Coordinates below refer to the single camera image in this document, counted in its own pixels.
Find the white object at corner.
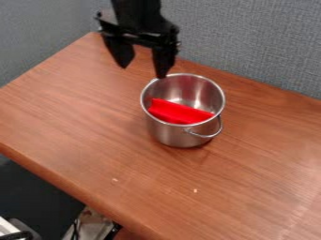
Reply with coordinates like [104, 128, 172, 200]
[0, 217, 42, 240]

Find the grey table leg bracket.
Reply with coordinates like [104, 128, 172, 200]
[61, 207, 121, 240]

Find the stainless steel pot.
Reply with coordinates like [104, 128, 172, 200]
[140, 73, 226, 148]

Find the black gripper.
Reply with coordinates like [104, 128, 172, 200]
[94, 0, 180, 79]

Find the red rectangular block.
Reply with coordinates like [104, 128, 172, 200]
[148, 98, 214, 125]

